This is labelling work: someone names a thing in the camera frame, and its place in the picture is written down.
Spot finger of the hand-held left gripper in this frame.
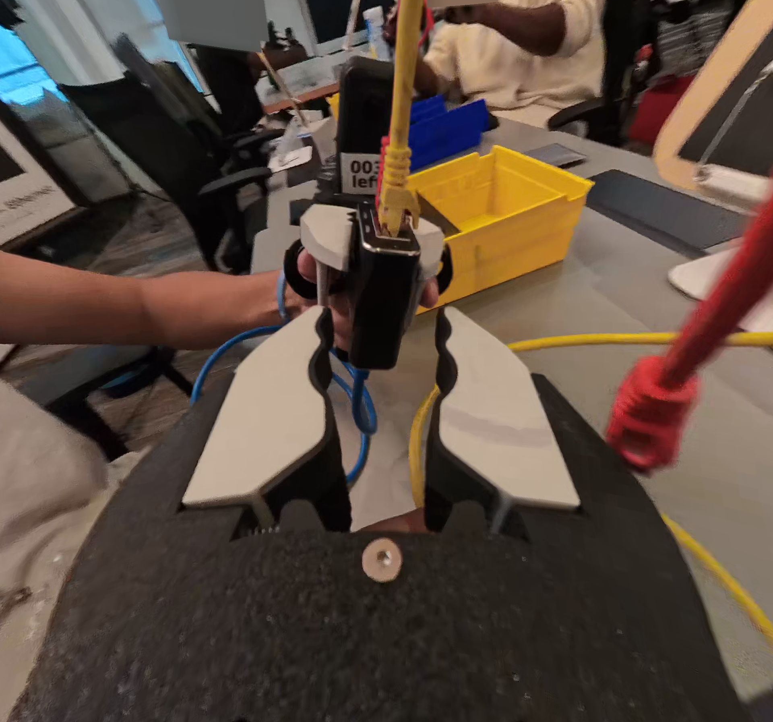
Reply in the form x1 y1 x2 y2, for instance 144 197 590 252
413 217 448 281
299 204 363 307

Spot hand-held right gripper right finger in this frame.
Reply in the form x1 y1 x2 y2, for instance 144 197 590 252
424 305 583 534

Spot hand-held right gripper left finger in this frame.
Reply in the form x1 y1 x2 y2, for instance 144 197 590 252
181 305 352 532

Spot yellow ethernet cable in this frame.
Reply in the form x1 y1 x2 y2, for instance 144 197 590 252
379 0 773 644

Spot black ethernet adapter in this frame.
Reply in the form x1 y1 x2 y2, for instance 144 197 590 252
348 205 423 371

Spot yellow plastic bin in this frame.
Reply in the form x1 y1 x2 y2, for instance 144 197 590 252
406 145 595 312

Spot blue ethernet cable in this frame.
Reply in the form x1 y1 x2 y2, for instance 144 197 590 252
190 274 379 488

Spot person's left forearm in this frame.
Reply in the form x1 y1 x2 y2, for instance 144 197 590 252
0 250 298 352

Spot person's left hand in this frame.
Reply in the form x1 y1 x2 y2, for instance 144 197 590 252
293 251 440 353

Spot black bin divider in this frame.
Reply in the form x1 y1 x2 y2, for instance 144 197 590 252
417 193 463 235

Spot black flat device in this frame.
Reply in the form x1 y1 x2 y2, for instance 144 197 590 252
524 143 588 168

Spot black office chair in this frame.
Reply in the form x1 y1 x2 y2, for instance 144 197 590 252
63 38 274 271

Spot black desk mat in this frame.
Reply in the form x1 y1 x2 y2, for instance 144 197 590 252
585 169 751 259

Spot white board stand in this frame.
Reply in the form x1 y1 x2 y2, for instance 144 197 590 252
667 163 773 334

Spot red storage bin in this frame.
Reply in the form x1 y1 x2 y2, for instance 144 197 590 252
628 74 697 147

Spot black framed white sign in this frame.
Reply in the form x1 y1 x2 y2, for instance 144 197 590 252
0 123 81 247

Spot wood framed black board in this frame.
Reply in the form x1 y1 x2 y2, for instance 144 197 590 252
654 0 773 192

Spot large glass window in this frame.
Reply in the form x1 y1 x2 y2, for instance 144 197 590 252
0 26 68 105

